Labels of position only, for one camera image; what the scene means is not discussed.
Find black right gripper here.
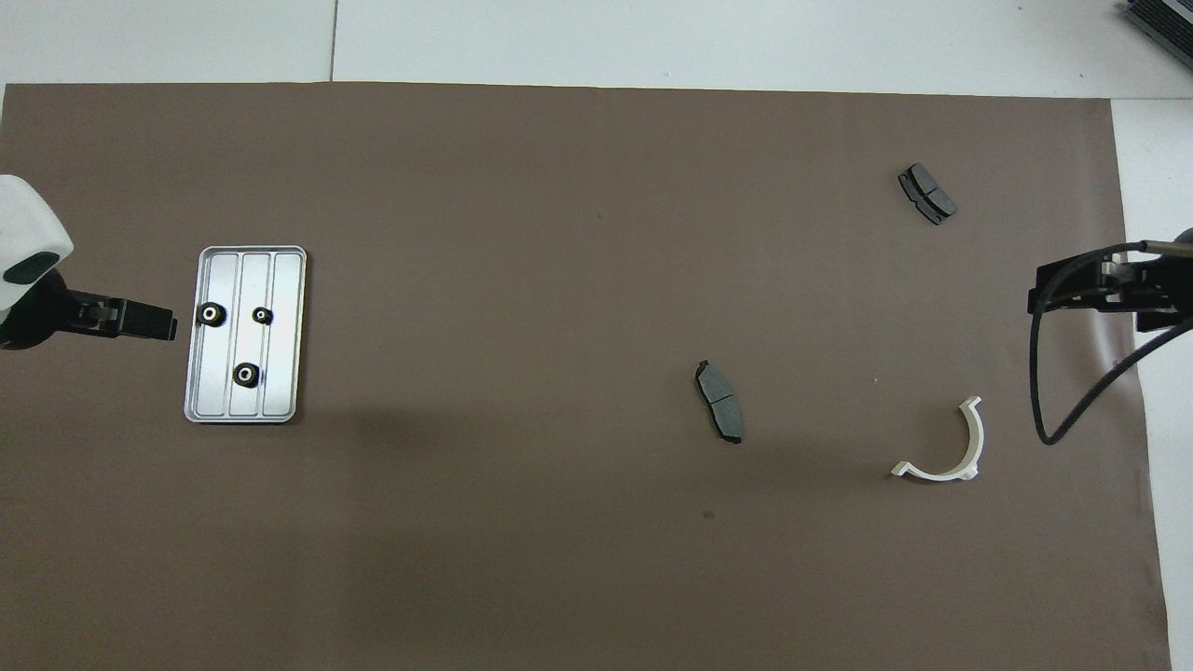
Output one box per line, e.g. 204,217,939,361
1028,244,1193,334

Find white curved plastic bracket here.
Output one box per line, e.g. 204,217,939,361
890,396,985,484

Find long grey brake pad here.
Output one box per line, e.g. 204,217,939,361
694,360,745,445

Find silver metal tray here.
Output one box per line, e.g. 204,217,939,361
184,245,308,425

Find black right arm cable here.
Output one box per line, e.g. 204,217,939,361
1028,240,1193,446

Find grey ribbed device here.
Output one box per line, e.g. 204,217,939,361
1121,0,1193,59

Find short grey brake pad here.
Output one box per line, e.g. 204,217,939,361
898,163,959,226

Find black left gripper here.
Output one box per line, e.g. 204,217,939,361
0,268,178,351

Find brown table mat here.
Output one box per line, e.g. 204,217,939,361
0,82,1173,671

